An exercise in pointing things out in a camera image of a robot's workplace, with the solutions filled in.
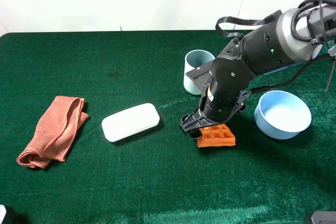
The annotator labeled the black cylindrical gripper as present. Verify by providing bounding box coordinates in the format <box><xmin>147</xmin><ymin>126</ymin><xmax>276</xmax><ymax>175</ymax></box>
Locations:
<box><xmin>180</xmin><ymin>79</ymin><xmax>249</xmax><ymax>140</ymax></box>

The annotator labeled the orange waffle slice toy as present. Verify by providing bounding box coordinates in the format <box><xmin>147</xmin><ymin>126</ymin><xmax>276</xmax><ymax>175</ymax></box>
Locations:
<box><xmin>197</xmin><ymin>124</ymin><xmax>236</xmax><ymax>148</ymax></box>

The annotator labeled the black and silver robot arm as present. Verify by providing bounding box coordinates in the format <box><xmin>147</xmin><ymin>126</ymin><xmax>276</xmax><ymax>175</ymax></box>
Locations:
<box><xmin>181</xmin><ymin>0</ymin><xmax>335</xmax><ymax>138</ymax></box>

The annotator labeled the green velvet table cloth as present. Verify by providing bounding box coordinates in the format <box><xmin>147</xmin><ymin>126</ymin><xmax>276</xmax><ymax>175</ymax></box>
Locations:
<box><xmin>1</xmin><ymin>31</ymin><xmax>335</xmax><ymax>223</ymax></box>

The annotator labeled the light blue plastic cup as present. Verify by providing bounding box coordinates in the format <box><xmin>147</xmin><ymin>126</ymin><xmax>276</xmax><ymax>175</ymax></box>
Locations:
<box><xmin>183</xmin><ymin>49</ymin><xmax>215</xmax><ymax>95</ymax></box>

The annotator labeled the white rectangular lidded box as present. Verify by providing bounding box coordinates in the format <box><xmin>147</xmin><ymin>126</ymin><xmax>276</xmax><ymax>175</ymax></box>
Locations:
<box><xmin>101</xmin><ymin>103</ymin><xmax>160</xmax><ymax>142</ymax></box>

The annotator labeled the light blue plastic bowl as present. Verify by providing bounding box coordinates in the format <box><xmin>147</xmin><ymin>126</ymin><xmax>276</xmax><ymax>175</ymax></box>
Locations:
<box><xmin>254</xmin><ymin>90</ymin><xmax>311</xmax><ymax>140</ymax></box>

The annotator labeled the orange folded cloth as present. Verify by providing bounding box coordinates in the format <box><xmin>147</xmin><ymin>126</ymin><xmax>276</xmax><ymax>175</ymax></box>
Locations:
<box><xmin>16</xmin><ymin>96</ymin><xmax>89</xmax><ymax>169</ymax></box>

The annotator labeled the grey device bottom right corner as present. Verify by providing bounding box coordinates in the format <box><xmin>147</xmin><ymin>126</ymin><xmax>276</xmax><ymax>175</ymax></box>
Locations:
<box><xmin>304</xmin><ymin>211</ymin><xmax>336</xmax><ymax>224</ymax></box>

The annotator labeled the black wrist camera mount plate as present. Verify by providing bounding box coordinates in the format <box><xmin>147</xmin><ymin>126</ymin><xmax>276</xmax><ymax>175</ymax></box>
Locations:
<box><xmin>185</xmin><ymin>60</ymin><xmax>214</xmax><ymax>91</ymax></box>

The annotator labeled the black round cable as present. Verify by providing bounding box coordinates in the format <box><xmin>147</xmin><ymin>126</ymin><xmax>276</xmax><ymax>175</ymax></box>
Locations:
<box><xmin>249</xmin><ymin>53</ymin><xmax>332</xmax><ymax>93</ymax></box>

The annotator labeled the black flat ribbon cable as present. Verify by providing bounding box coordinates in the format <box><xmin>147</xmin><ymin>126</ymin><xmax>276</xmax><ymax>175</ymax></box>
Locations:
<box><xmin>215</xmin><ymin>16</ymin><xmax>268</xmax><ymax>38</ymax></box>

